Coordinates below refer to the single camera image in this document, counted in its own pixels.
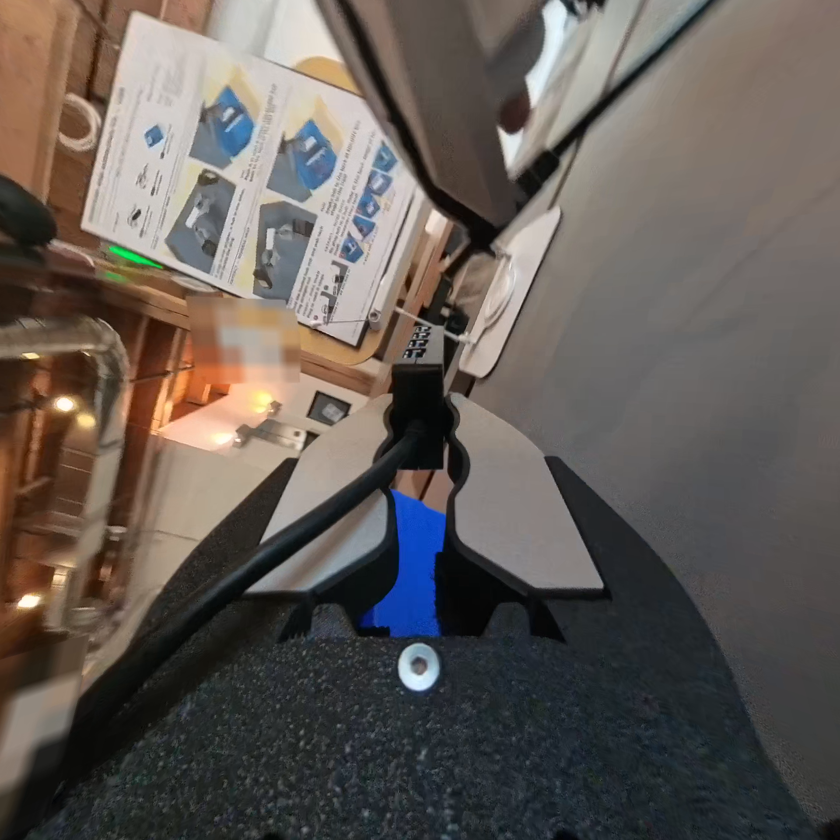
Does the instruction sheet on stand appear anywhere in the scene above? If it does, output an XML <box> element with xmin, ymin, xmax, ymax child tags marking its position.
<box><xmin>82</xmin><ymin>11</ymin><xmax>454</xmax><ymax>353</ymax></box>

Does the green exit sign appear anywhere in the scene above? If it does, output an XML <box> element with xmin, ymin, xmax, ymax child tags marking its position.
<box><xmin>103</xmin><ymin>243</ymin><xmax>169</xmax><ymax>270</ymax></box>

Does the blue plastic bin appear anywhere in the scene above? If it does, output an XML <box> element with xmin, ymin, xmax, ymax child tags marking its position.
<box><xmin>357</xmin><ymin>489</ymin><xmax>450</xmax><ymax>640</ymax></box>

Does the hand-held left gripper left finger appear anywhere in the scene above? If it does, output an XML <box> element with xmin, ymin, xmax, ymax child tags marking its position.
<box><xmin>243</xmin><ymin>398</ymin><xmax>400</xmax><ymax>606</ymax></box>

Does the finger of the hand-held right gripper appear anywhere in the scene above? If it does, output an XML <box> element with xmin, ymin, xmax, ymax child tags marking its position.
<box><xmin>315</xmin><ymin>0</ymin><xmax>552</xmax><ymax>240</ymax></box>

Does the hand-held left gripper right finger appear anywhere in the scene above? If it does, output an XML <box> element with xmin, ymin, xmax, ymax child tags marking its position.
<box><xmin>437</xmin><ymin>394</ymin><xmax>609</xmax><ymax>602</ymax></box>

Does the black usb hub cable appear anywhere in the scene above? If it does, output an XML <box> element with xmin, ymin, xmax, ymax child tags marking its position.
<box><xmin>53</xmin><ymin>418</ymin><xmax>427</xmax><ymax>788</ymax></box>

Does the printed paper sheet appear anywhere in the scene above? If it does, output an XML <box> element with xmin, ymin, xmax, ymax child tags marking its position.
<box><xmin>82</xmin><ymin>14</ymin><xmax>427</xmax><ymax>345</ymax></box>

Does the black usb hub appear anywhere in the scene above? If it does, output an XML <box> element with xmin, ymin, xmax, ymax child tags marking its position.
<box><xmin>389</xmin><ymin>319</ymin><xmax>450</xmax><ymax>441</ymax></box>

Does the metal ventilation duct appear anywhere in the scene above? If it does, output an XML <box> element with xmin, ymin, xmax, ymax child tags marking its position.
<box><xmin>0</xmin><ymin>315</ymin><xmax>132</xmax><ymax>631</ymax></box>

